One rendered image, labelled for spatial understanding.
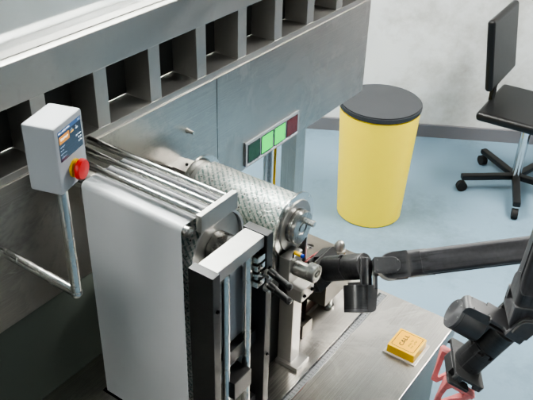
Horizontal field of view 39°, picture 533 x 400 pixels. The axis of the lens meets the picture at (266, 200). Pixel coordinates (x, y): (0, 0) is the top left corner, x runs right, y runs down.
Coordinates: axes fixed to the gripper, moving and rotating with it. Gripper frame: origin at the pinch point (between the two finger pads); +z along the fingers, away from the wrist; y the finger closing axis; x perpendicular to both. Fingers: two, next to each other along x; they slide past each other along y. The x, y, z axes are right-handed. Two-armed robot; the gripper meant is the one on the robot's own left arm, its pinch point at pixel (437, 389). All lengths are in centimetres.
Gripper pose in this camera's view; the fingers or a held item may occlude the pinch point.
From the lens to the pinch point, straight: 157.8
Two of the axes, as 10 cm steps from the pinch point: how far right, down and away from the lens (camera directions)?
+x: 8.5, 4.8, 2.0
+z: -5.1, 6.9, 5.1
